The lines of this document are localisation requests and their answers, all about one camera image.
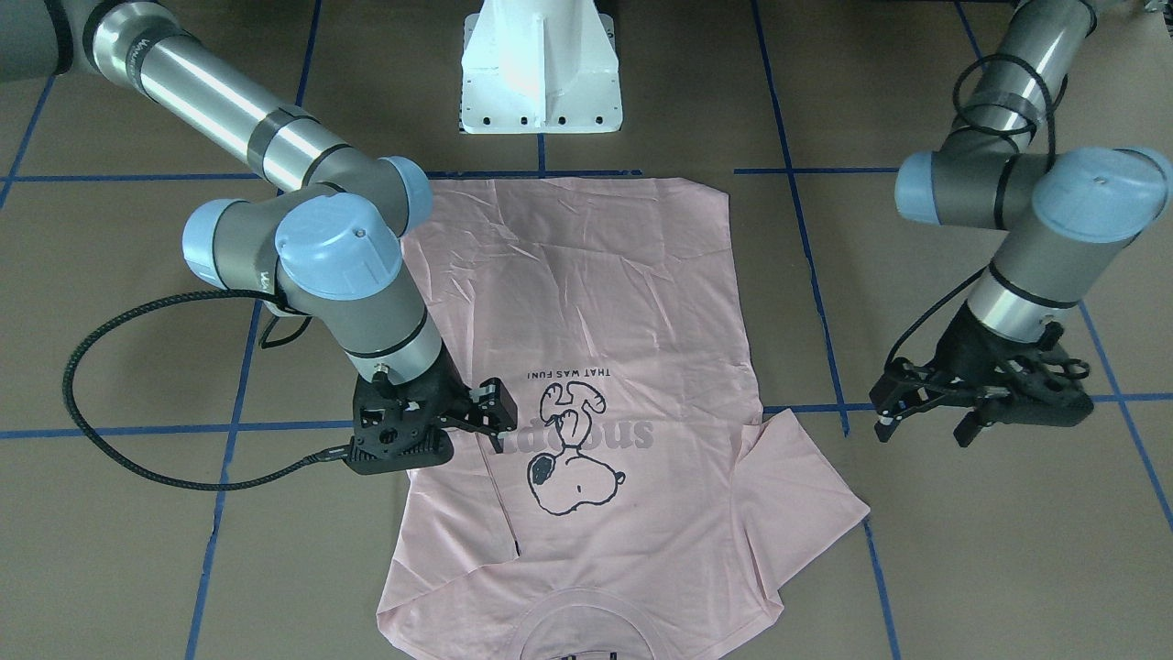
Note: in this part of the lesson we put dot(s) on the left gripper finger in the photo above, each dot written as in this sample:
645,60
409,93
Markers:
889,416
977,419

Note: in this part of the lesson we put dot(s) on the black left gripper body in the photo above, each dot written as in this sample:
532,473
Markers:
964,349

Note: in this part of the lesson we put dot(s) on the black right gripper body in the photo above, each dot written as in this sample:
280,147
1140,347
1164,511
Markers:
451,391

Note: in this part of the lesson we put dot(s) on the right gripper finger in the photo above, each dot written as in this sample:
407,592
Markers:
488,410

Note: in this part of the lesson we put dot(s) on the pink Snoopy t-shirt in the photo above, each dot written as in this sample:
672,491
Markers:
643,508

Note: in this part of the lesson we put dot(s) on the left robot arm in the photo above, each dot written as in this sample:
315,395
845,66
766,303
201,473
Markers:
1065,217

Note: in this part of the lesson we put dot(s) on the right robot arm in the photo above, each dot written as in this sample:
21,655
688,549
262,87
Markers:
328,248

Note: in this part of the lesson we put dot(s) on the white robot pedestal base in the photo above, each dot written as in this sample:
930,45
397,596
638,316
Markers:
540,67

